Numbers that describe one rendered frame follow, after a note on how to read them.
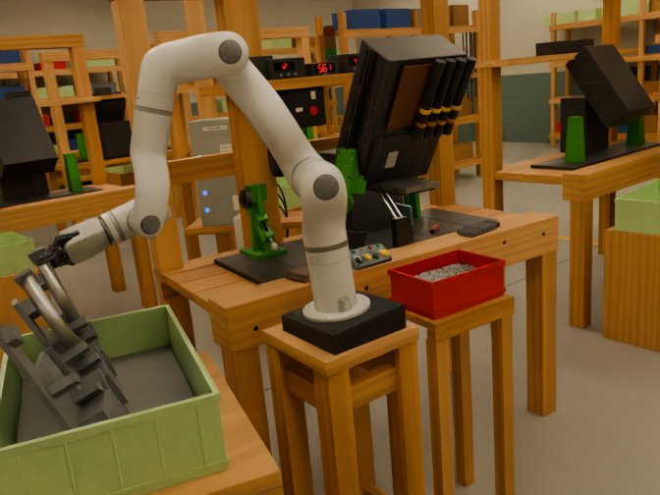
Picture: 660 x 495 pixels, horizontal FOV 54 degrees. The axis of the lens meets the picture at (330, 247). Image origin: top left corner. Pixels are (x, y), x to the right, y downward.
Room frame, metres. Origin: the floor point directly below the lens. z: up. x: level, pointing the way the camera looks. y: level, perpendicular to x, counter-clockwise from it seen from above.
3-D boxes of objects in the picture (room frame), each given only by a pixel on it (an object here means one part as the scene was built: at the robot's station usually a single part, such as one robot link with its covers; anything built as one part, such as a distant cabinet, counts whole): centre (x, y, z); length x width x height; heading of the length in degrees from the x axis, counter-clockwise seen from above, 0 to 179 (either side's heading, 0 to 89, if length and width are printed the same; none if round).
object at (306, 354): (1.71, 0.00, 0.83); 0.32 x 0.32 x 0.04; 35
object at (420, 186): (2.46, -0.25, 1.11); 0.39 x 0.16 x 0.03; 31
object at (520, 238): (2.27, -0.28, 0.82); 1.50 x 0.14 x 0.15; 121
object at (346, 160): (2.42, -0.10, 1.17); 0.13 x 0.12 x 0.20; 121
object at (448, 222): (2.51, -0.13, 0.89); 1.10 x 0.42 x 0.02; 121
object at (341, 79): (2.73, 0.00, 1.52); 0.90 x 0.25 x 0.04; 121
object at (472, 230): (2.45, -0.58, 0.91); 0.20 x 0.11 x 0.03; 131
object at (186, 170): (2.82, 0.06, 1.23); 1.30 x 0.05 x 0.09; 121
